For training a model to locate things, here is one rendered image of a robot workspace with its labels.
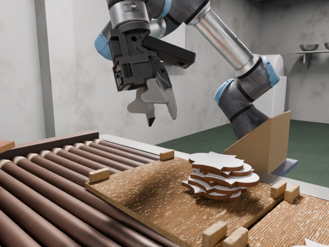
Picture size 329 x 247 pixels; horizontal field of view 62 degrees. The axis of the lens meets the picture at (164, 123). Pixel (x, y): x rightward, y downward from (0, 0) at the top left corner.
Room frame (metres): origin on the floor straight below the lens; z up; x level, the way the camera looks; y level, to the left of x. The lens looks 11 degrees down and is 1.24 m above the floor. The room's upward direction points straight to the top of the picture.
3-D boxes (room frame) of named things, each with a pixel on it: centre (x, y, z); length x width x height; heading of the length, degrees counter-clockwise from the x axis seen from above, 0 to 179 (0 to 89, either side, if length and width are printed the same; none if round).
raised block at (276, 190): (0.63, -0.28, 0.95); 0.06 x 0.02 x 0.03; 134
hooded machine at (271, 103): (6.43, -2.38, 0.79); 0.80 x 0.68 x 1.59; 139
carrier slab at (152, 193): (0.67, -0.05, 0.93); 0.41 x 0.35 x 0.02; 44
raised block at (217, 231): (0.44, -0.09, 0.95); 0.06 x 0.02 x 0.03; 134
